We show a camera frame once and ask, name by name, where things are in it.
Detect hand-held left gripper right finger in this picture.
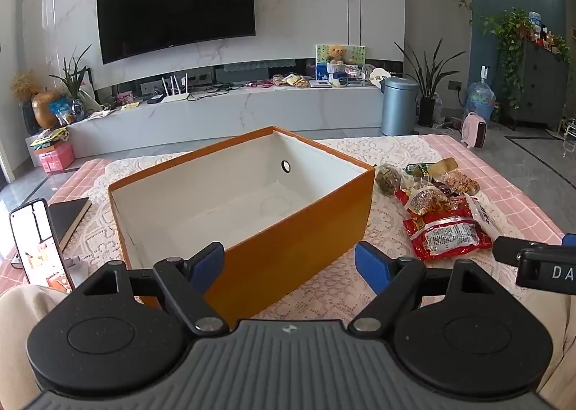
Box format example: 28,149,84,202
348,241,501,333

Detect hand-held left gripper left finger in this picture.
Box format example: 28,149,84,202
74,242,230,338

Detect white snack packet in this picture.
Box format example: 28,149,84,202
465,193,500,231

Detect orange cardboard box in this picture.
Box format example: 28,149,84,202
108,125,376,330

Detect large red snack packet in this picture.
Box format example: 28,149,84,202
401,207,492,262

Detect fried strips snack packet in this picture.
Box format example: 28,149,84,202
395,187,451,217

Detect olive snack packet green label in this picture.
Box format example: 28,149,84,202
375,163,403,198

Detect peanut packet with tan header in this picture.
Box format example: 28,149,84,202
425,157,482,197

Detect dark packet with yellow print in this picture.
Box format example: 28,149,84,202
429,182,460,199

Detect green sausage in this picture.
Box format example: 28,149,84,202
404,162,435,179

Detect beige cloth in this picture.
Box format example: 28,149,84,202
0,286,60,410
513,288,576,406

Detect pink checked table cover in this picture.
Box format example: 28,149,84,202
0,133,576,303

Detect white lace tablecloth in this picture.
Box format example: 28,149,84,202
63,135,568,321

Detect pink fan heater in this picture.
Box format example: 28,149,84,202
462,111,489,149

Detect black notebook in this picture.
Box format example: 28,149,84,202
49,197,93,253

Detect blue water jug with pump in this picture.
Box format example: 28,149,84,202
468,65,497,122

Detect grey drawer cabinet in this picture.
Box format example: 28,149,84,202
508,38,570,132

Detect grey metal trash can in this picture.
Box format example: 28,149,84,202
380,76,419,137

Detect white marble TV console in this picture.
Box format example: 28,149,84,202
67,76,397,157

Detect white router with antennas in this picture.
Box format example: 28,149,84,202
161,72,190,104

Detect smartphone with lit screen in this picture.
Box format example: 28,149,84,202
9,198,75,292

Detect loose papers on console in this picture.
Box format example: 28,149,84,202
85,106,119,121

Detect pink storage box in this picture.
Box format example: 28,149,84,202
38,142,75,173

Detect long-leaf potted plant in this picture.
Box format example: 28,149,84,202
395,38,467,127

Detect heap of yellow snack packets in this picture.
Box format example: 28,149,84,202
272,72,309,89

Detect trailing ivy plant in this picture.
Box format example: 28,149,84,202
483,8,534,110

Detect pile of papers and packets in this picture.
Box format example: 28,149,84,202
29,126,71,151

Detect row of bottles on cabinet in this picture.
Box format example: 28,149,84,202
528,11,568,51

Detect blue plastic packet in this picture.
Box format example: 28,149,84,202
48,99,73,125

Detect brown round vase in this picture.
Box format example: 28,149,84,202
32,90,62,130

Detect green potted plant in glass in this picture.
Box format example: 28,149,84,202
49,45,93,119

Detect dried flower bunch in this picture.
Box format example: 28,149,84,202
9,70,41,103

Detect black wall television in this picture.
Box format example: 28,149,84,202
96,0,257,65

